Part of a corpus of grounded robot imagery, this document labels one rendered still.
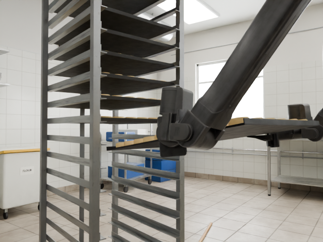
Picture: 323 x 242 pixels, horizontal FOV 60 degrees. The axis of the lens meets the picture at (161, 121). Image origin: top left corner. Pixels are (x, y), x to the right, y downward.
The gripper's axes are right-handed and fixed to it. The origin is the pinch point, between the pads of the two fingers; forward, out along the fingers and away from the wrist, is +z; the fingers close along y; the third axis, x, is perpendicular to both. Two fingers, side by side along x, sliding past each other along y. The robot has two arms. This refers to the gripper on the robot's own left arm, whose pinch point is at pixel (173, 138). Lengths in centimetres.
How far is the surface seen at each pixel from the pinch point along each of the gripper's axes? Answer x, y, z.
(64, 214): -56, 29, 55
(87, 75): -34, -31, 32
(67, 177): -53, 11, 51
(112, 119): -24.6, -11.1, 31.1
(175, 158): -2, 7, 59
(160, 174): -10, 14, 67
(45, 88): -70, -37, 66
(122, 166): -36, 9, 93
